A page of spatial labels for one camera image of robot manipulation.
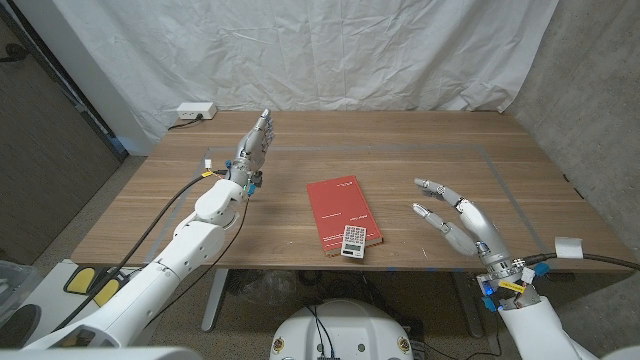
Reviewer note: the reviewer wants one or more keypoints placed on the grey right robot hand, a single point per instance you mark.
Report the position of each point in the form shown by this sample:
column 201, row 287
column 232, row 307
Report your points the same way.
column 482, row 230

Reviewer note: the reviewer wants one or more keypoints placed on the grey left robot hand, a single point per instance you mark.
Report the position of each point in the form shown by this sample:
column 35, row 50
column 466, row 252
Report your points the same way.
column 250, row 150

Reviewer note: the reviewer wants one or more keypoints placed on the white pocket calculator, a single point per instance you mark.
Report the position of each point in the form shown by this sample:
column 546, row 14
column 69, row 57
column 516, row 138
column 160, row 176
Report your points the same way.
column 354, row 242

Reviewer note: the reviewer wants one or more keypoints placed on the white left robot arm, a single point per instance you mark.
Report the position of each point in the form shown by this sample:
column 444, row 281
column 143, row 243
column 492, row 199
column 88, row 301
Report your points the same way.
column 190, row 245

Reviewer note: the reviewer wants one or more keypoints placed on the red book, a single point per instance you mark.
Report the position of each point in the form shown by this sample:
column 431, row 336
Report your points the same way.
column 337, row 210

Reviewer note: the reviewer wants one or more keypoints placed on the white power strip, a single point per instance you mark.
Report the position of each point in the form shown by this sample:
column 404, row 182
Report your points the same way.
column 196, row 110

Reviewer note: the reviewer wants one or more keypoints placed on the dark table leg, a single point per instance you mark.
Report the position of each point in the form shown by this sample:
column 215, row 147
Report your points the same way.
column 466, row 300

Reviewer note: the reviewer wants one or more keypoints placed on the white crumpled backdrop sheet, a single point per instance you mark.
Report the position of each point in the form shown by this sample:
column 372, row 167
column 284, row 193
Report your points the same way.
column 300, row 55

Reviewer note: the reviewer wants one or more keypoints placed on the white table leg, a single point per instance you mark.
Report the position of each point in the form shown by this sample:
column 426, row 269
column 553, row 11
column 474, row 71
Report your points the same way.
column 214, row 300

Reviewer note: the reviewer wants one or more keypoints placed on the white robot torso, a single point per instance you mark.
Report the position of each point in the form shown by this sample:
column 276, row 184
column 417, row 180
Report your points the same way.
column 342, row 330

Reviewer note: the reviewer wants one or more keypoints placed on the yellow foot pedal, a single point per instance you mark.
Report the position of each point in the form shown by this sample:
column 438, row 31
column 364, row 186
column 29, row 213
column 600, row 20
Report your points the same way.
column 81, row 281
column 107, row 293

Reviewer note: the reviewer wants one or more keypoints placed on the dark brown door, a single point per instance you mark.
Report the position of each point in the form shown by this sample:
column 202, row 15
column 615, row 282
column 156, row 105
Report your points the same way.
column 45, row 160

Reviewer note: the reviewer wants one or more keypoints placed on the white floor platform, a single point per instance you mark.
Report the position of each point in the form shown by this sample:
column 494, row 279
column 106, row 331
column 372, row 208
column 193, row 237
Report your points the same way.
column 50, row 295

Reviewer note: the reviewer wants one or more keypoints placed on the clear plastic bin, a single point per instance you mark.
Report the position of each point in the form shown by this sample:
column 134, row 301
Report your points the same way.
column 15, row 285

